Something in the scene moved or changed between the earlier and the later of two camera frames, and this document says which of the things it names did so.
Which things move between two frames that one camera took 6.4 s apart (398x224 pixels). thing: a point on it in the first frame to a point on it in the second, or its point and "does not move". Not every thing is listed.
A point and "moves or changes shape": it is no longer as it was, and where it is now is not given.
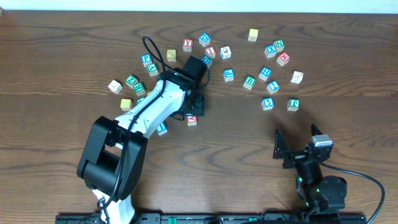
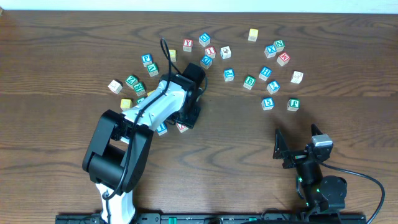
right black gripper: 296,157 does not move
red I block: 211,51 does not move
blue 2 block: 273,87 does not move
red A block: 191,120 moves or changes shape
